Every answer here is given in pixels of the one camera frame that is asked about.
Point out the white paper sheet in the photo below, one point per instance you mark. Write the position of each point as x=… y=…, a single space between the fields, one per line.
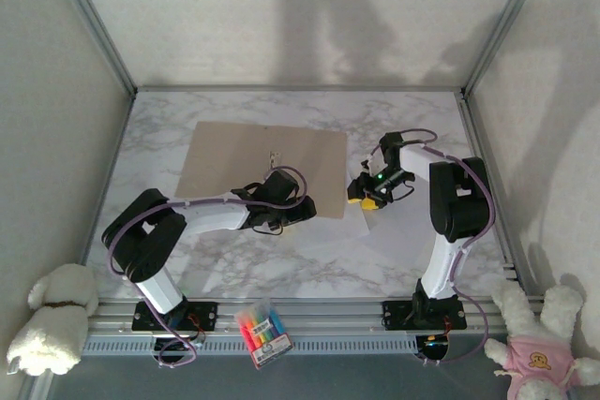
x=375 y=222

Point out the metal cabinet hinge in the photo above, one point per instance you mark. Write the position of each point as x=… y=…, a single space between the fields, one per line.
x=275 y=158

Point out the brown paper folder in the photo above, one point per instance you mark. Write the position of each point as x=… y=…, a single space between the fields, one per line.
x=234 y=161

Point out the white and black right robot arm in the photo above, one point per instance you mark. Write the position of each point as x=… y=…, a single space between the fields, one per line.
x=457 y=203

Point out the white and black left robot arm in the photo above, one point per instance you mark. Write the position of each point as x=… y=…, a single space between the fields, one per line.
x=211 y=217

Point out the pack of coloured highlighters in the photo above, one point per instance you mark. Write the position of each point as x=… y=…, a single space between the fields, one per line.
x=262 y=330

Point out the white plush rabbit pink outfit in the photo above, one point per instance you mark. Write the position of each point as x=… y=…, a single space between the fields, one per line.
x=539 y=358

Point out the white plush toy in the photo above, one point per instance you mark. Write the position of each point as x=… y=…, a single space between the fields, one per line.
x=47 y=334

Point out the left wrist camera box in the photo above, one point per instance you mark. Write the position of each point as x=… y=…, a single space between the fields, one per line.
x=281 y=184

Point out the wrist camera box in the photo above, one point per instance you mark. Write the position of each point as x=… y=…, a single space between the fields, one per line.
x=281 y=184
x=391 y=144

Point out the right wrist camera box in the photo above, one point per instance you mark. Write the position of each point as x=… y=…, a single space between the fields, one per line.
x=391 y=144

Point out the aluminium table side rail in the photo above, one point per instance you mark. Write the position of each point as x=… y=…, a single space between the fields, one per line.
x=470 y=128
x=115 y=152

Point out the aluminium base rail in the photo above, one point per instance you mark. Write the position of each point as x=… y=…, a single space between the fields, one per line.
x=328 y=320

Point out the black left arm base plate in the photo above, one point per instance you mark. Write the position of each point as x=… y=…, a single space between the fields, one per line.
x=206 y=313

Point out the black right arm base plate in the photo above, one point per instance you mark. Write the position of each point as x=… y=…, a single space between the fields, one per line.
x=396 y=315

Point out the aluminium table edge rail long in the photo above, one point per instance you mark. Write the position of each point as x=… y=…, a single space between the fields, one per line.
x=300 y=89

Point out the aluminium frame post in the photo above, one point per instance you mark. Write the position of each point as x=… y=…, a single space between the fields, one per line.
x=504 y=20
x=94 y=20

